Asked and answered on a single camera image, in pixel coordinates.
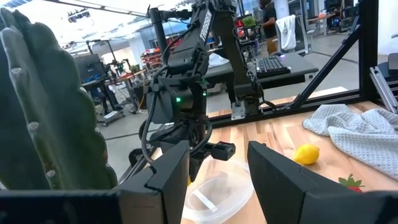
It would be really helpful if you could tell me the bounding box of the clear plastic tupperware container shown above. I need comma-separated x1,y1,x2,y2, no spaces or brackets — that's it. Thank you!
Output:
182,157,255,224

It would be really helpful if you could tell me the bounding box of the grey desk with keyboard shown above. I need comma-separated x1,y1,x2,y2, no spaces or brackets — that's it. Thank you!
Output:
205,52,320,91

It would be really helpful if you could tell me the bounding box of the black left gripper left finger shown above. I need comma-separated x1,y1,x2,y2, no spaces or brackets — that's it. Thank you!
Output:
116,139,191,224

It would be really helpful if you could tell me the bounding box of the red strawberry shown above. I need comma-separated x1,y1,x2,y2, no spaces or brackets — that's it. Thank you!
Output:
338,173,365,194

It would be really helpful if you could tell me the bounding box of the yellow lemon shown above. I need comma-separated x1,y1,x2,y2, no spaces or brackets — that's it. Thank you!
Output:
293,143,320,166

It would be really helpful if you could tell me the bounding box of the black aluminium table frame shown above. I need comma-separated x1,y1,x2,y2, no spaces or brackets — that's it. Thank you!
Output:
206,0,382,129

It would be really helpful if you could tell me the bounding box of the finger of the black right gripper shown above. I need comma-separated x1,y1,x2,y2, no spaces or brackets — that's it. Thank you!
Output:
190,157,205,183

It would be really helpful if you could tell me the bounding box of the background work table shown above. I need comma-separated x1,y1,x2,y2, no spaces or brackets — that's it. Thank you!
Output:
82,68,147,125

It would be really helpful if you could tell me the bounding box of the black backlit keyboard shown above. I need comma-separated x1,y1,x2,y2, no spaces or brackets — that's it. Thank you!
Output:
255,55,292,78

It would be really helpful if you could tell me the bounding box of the white cloth on chair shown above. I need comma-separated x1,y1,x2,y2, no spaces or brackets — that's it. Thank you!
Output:
275,14,298,52

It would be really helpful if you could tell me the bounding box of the grey waffle cloth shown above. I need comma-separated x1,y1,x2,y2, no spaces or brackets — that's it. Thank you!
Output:
302,103,398,181

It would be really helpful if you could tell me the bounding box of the black monitor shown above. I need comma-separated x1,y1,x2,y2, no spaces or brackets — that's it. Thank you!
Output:
74,54,107,84

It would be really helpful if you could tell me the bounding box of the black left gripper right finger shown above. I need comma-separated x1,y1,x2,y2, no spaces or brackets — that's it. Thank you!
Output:
248,141,363,224

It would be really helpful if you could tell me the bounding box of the green cactus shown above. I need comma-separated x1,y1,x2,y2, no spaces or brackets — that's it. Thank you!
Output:
0,7,118,191

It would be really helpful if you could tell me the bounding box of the person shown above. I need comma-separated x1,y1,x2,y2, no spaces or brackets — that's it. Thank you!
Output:
257,0,279,55

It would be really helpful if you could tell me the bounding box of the green potted plant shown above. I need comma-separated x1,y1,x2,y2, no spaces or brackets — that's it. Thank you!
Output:
242,15,256,29

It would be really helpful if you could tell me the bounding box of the silver aluminium rail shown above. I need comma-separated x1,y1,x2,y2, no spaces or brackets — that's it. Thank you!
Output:
369,66,398,114

